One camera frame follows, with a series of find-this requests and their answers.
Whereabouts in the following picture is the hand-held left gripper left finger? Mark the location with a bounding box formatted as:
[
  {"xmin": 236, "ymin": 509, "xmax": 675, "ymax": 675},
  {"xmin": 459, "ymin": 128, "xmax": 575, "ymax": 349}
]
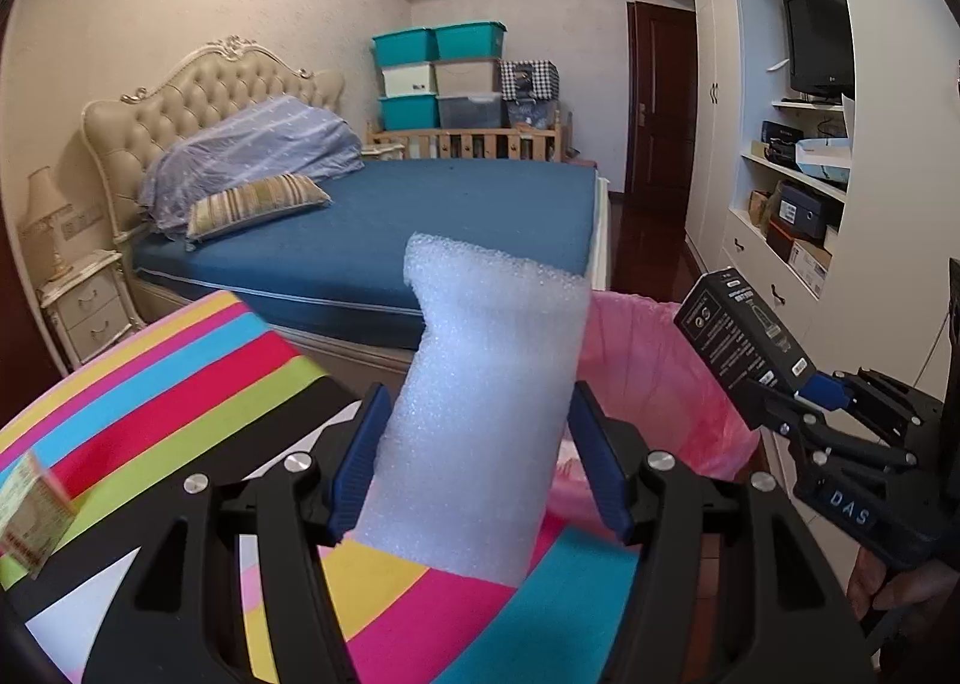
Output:
[{"xmin": 79, "ymin": 384, "xmax": 395, "ymax": 684}]

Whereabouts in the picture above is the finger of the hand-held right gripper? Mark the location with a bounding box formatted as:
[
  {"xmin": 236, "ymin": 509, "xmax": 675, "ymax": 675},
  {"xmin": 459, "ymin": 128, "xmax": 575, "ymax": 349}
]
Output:
[
  {"xmin": 795, "ymin": 367, "xmax": 944, "ymax": 443},
  {"xmin": 739, "ymin": 376, "xmax": 920, "ymax": 479}
]

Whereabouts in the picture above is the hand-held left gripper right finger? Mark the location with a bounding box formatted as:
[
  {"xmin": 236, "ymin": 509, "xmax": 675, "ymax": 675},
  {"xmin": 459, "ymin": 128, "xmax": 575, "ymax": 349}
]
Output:
[{"xmin": 566, "ymin": 380, "xmax": 878, "ymax": 684}]

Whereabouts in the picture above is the black cardboard box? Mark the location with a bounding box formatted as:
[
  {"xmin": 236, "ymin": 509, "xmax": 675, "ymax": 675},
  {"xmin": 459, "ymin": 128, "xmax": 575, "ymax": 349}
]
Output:
[{"xmin": 673, "ymin": 268, "xmax": 818, "ymax": 430}]

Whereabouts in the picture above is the pink-lined trash bin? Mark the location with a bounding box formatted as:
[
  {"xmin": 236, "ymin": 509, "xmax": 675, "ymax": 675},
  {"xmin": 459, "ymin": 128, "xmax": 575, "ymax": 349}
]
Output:
[{"xmin": 544, "ymin": 290, "xmax": 762, "ymax": 527}]

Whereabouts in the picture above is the white foam sheet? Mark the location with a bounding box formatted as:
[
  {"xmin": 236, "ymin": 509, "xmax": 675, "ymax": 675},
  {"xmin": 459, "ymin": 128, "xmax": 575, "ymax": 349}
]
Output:
[{"xmin": 352, "ymin": 232, "xmax": 591, "ymax": 589}]

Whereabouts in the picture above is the person's right hand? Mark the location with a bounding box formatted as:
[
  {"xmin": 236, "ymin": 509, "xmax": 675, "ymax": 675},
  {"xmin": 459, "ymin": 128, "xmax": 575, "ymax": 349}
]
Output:
[{"xmin": 846, "ymin": 545, "xmax": 960, "ymax": 647}]

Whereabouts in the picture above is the brown cardboard box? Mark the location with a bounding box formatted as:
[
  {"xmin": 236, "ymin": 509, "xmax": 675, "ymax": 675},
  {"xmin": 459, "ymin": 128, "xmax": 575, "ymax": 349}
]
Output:
[{"xmin": 766, "ymin": 219, "xmax": 833, "ymax": 295}]

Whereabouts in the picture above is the black safe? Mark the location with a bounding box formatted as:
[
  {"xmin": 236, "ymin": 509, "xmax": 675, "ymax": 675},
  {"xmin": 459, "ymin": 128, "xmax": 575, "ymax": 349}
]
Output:
[{"xmin": 776, "ymin": 181, "xmax": 845, "ymax": 242}]

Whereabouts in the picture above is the colourful striped blanket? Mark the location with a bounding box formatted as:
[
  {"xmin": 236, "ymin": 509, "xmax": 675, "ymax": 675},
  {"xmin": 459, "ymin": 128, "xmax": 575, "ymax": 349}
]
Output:
[{"xmin": 0, "ymin": 290, "xmax": 646, "ymax": 684}]

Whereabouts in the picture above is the white and blue flat box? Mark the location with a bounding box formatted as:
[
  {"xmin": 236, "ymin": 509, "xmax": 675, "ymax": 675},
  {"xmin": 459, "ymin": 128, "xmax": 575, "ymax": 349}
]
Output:
[{"xmin": 795, "ymin": 136, "xmax": 854, "ymax": 184}]

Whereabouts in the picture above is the blue bed mattress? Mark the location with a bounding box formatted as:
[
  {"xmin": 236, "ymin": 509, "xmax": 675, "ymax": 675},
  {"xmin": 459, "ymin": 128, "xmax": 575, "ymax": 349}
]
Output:
[{"xmin": 131, "ymin": 157, "xmax": 608, "ymax": 351}]

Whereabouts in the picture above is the white built-in cabinet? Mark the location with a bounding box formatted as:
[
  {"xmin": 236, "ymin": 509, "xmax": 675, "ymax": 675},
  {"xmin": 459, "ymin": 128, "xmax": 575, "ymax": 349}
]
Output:
[{"xmin": 684, "ymin": 0, "xmax": 960, "ymax": 400}]

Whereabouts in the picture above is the striped pillow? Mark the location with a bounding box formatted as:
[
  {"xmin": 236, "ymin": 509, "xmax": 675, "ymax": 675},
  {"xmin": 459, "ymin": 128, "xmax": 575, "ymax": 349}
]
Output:
[{"xmin": 184, "ymin": 172, "xmax": 333, "ymax": 251}]

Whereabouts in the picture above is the cream nightstand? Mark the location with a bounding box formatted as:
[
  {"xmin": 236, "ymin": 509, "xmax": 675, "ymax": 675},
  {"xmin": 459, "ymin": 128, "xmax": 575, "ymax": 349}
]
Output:
[{"xmin": 37, "ymin": 250, "xmax": 143, "ymax": 368}]

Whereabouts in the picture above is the dark wooden door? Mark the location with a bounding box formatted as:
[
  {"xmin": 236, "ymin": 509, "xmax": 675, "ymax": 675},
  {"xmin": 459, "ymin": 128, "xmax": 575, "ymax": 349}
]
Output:
[{"xmin": 626, "ymin": 0, "xmax": 698, "ymax": 212}]

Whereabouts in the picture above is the pale blue quilt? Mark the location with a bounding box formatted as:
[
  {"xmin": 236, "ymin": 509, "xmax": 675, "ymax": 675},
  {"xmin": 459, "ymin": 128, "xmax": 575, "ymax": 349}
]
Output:
[{"xmin": 137, "ymin": 94, "xmax": 366, "ymax": 241}]

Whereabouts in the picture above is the black television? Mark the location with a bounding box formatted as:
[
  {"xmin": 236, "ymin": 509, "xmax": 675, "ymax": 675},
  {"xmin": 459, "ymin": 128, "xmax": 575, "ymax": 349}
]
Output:
[{"xmin": 782, "ymin": 0, "xmax": 856, "ymax": 101}]

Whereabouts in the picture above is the teal storage box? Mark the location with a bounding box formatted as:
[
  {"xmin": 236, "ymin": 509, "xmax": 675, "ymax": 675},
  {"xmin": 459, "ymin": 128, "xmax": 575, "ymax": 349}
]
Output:
[
  {"xmin": 373, "ymin": 28, "xmax": 440, "ymax": 68},
  {"xmin": 433, "ymin": 20, "xmax": 511, "ymax": 62},
  {"xmin": 379, "ymin": 93, "xmax": 441, "ymax": 131}
]

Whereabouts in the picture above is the clear box with blue items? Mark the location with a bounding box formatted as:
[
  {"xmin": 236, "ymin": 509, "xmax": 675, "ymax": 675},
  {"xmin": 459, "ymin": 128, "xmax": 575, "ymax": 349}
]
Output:
[{"xmin": 504, "ymin": 97, "xmax": 562, "ymax": 128}]

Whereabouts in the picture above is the dark wooden cabinet panel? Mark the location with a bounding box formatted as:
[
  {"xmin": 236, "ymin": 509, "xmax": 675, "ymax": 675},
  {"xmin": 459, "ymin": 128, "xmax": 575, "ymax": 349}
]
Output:
[{"xmin": 0, "ymin": 219, "xmax": 57, "ymax": 392}]

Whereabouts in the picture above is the grey clear storage box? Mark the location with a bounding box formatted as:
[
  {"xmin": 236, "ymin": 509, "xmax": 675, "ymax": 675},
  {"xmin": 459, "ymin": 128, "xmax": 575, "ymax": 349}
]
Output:
[{"xmin": 436, "ymin": 91, "xmax": 503, "ymax": 130}]

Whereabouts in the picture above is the white storage box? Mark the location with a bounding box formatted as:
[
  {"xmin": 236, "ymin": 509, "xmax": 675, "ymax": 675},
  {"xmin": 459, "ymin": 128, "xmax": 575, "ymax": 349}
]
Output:
[{"xmin": 381, "ymin": 61, "xmax": 437, "ymax": 98}]

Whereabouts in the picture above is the black white checkered bag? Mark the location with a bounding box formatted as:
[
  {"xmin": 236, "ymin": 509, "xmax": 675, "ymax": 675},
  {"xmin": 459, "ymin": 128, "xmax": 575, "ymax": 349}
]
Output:
[{"xmin": 499, "ymin": 60, "xmax": 561, "ymax": 101}]

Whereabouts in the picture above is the cream tufted bed headboard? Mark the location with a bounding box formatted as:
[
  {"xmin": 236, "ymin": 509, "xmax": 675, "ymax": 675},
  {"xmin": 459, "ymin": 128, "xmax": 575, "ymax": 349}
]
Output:
[{"xmin": 79, "ymin": 35, "xmax": 346, "ymax": 257}]

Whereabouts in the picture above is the clear beige storage box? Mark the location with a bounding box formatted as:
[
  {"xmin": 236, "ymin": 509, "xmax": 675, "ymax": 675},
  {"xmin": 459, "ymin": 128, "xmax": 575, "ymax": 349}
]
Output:
[{"xmin": 433, "ymin": 58, "xmax": 502, "ymax": 96}]

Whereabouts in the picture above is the cream table lamp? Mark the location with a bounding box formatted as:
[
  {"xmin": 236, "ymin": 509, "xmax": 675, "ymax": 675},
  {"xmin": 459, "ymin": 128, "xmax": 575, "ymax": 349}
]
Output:
[{"xmin": 19, "ymin": 166, "xmax": 76, "ymax": 280}]

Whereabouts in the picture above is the wooden crib rail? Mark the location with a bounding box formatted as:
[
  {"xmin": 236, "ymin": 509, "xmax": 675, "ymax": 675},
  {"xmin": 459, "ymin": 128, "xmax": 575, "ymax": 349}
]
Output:
[{"xmin": 365, "ymin": 114, "xmax": 575, "ymax": 164}]

